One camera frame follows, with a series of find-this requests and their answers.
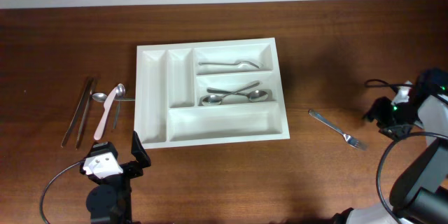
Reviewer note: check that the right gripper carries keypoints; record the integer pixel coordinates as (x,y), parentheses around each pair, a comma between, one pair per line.
(377,111)

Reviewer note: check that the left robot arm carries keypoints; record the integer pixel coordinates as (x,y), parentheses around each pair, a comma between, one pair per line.
(110,201)

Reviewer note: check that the white plastic cutlery tray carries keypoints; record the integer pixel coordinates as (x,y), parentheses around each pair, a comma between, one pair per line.
(170,86)

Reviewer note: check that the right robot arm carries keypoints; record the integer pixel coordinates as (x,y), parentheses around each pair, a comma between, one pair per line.
(417,196)

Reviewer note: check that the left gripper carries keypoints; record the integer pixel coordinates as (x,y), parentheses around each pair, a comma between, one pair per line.
(135,169)

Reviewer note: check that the small steel teaspoon upright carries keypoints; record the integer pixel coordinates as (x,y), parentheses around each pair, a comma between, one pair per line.
(120,93)

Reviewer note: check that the steel serrated tongs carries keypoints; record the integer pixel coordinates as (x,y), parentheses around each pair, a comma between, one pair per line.
(80,113)

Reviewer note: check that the steel fork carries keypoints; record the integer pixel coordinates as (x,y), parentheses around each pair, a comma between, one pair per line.
(352,141)
(230,64)

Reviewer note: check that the large steel spoon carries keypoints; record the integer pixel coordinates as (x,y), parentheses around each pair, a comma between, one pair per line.
(253,96)
(215,99)

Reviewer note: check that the small steel teaspoon lying sideways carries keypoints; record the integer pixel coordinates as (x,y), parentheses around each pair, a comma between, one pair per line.
(101,97)

